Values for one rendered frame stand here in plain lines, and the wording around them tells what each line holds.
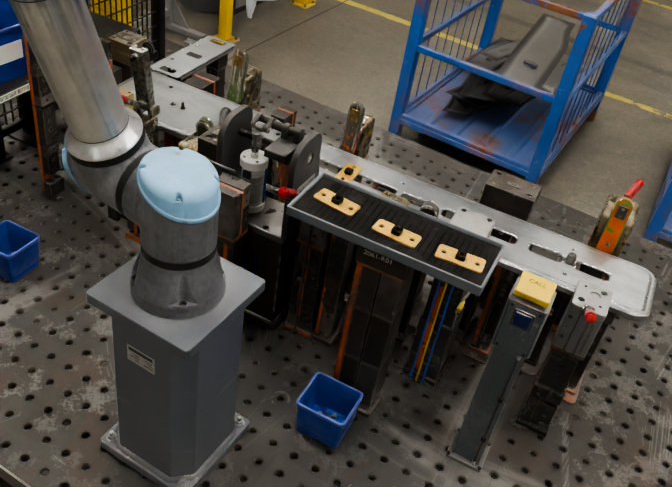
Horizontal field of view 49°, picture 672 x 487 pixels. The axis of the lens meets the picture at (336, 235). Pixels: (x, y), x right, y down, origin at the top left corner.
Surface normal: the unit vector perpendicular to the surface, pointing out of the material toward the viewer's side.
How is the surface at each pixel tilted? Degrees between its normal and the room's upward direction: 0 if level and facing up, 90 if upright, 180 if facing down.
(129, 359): 90
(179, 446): 91
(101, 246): 0
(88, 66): 92
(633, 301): 0
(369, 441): 0
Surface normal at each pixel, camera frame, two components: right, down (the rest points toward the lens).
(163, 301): -0.05, 0.34
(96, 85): 0.70, 0.54
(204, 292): 0.70, 0.26
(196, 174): 0.24, -0.71
